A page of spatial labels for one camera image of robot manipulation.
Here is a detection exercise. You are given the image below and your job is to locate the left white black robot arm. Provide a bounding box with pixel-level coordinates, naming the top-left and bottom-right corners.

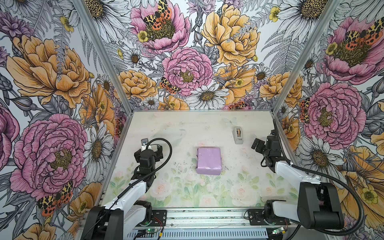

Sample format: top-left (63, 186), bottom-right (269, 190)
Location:
top-left (81, 144), bottom-right (163, 240)

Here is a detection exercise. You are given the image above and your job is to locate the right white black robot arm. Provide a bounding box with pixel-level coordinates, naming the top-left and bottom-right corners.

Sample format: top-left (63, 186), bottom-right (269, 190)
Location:
top-left (251, 131), bottom-right (344, 231)

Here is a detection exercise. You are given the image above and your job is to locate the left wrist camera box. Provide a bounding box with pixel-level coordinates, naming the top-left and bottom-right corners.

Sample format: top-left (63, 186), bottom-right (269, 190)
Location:
top-left (141, 139), bottom-right (149, 149)

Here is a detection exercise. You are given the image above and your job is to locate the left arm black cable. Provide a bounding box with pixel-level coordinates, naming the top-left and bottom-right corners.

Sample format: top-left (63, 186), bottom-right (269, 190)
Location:
top-left (81, 137), bottom-right (174, 240)

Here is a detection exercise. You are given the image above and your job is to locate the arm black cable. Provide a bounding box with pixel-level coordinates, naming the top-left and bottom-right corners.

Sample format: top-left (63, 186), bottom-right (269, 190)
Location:
top-left (273, 117), bottom-right (366, 240)
top-left (81, 137), bottom-right (174, 240)

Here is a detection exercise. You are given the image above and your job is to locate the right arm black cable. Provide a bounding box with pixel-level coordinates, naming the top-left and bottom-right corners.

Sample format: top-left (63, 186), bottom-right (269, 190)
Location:
top-left (273, 117), bottom-right (366, 240)

